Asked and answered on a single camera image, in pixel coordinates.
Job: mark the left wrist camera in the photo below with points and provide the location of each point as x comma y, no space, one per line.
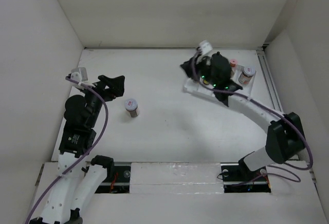
78,75

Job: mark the brown jar grey lid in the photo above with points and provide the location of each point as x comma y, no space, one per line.
246,75

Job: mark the white divided organizer tray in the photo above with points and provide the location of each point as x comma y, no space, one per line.
206,91

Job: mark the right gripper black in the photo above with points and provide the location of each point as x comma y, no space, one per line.
190,67

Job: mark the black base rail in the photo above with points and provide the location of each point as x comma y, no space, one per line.
180,178

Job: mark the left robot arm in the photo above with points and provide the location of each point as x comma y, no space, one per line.
86,118

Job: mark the pink-lid spice bottle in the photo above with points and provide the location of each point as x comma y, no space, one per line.
233,64

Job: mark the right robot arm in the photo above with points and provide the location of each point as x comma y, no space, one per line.
284,132

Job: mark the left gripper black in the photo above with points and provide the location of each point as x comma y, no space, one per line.
115,85

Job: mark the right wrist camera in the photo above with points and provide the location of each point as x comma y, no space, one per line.
204,47

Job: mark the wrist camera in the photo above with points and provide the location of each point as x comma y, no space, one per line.
78,75
204,47

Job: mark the dark jar red-label lid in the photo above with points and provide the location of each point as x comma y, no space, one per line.
131,107

